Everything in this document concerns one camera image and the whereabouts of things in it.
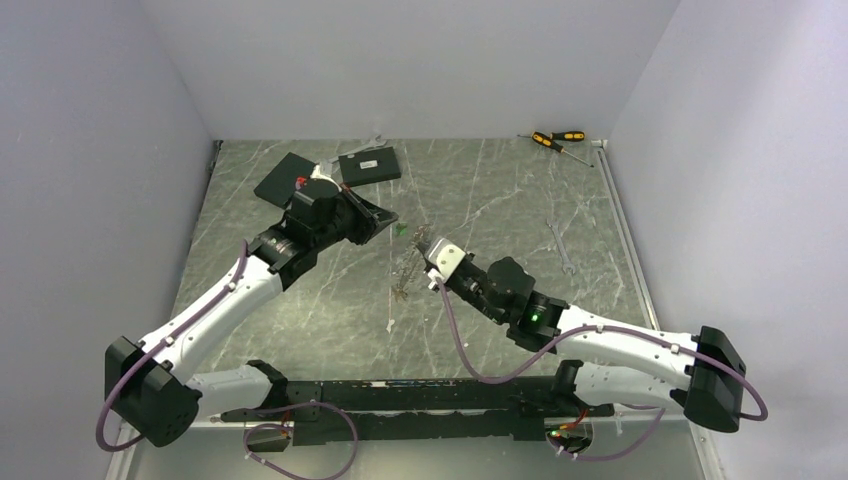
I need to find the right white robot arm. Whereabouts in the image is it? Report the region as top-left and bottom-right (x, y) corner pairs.
(416, 237), (748, 433)

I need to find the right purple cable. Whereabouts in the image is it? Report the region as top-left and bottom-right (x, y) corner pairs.
(431, 276), (770, 464)

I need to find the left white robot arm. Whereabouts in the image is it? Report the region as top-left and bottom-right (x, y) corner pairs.
(95, 178), (398, 452)

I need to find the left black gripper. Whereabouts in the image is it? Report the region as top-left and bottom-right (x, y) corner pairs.
(313, 183), (399, 251)

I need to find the yellow black screwdriver rear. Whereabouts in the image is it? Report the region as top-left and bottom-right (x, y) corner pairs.
(519, 131), (586, 143)

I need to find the large metal keyring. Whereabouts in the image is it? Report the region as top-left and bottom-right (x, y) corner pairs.
(391, 223), (432, 301)

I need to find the silver wrench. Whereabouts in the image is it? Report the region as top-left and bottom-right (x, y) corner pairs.
(317, 135), (387, 174)
(546, 219), (576, 275)

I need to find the silver wrench at back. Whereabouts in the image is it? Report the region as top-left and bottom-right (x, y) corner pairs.
(317, 135), (387, 174)

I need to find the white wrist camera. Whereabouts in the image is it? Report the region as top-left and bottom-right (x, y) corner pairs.
(423, 237), (467, 282)
(295, 163), (342, 192)

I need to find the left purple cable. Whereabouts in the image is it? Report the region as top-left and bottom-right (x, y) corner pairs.
(95, 239), (360, 480)

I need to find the yellow black screwdriver front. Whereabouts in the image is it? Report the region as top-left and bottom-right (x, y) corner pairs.
(531, 139), (592, 168)

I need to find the black flat box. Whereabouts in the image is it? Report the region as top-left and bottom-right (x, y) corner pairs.
(253, 152), (317, 209)

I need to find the purple cable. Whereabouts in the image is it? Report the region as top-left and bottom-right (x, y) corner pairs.
(95, 239), (360, 480)
(431, 276), (770, 464)

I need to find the silver wrench on right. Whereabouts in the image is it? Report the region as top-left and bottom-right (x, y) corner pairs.
(546, 219), (576, 275)

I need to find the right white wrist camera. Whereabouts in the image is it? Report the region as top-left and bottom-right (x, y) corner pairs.
(423, 237), (467, 282)

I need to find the yellow black screwdriver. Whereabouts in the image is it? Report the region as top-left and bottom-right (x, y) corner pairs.
(519, 131), (586, 143)
(531, 139), (592, 168)

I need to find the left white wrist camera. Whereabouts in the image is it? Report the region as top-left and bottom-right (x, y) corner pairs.
(295, 163), (342, 192)

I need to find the black box with label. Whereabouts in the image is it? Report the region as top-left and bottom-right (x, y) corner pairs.
(338, 147), (402, 187)

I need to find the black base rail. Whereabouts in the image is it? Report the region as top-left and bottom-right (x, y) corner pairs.
(220, 376), (612, 446)

